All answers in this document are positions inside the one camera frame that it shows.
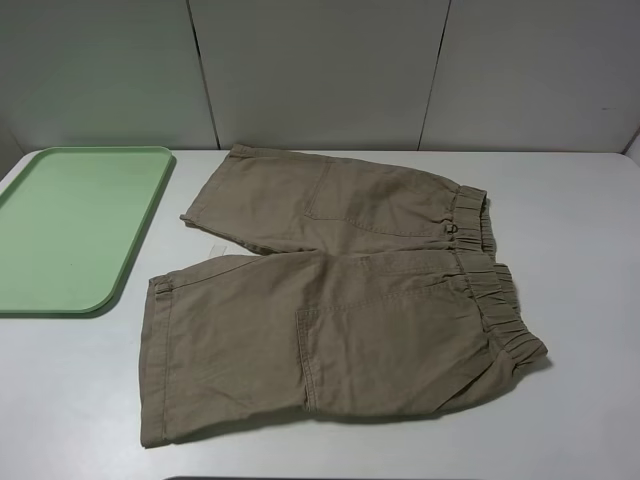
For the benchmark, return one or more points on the khaki shorts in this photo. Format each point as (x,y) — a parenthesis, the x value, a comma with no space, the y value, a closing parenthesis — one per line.
(364,290)

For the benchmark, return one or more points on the green plastic tray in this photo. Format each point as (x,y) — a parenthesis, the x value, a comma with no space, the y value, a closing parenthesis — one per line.
(71,221)

